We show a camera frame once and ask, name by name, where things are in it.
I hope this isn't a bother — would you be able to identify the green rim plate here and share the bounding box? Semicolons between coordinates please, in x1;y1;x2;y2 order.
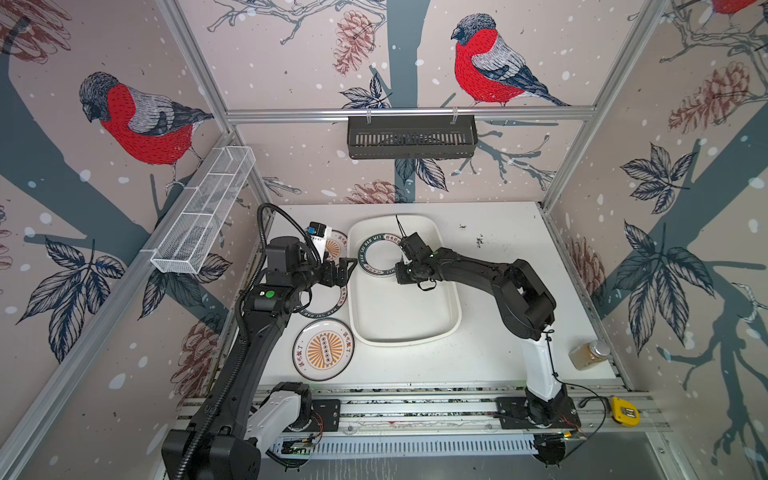
300;285;348;319
357;233;403;277

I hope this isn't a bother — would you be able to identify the orange sunburst plate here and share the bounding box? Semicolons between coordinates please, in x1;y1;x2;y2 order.
292;318;355;382
325;230;348;263

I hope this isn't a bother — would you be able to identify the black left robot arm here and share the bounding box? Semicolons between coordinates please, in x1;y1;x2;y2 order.
161;236;358;479

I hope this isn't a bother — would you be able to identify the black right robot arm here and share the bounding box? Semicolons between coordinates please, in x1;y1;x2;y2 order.
395;233;568;427

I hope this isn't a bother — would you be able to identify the white plastic bin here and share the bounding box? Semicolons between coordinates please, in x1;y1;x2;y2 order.
348;214;462;347

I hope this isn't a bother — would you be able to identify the glass spice jar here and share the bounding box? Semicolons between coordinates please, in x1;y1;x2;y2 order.
569;339;611;371

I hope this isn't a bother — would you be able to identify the yellow tape measure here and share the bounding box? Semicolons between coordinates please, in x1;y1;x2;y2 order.
610;396;641;427

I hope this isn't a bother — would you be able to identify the black wall basket shelf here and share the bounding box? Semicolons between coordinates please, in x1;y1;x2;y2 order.
347;115;478;160

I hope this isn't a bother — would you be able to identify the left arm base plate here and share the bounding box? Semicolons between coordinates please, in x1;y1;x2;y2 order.
283;399;341;433

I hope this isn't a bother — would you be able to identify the aluminium rail front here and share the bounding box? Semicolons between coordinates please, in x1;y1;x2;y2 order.
170;386;670;439

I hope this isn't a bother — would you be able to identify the white wire mesh basket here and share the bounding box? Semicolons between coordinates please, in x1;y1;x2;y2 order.
151;146;255;274

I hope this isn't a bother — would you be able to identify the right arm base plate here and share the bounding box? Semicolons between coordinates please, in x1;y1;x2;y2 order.
494;396;581;430

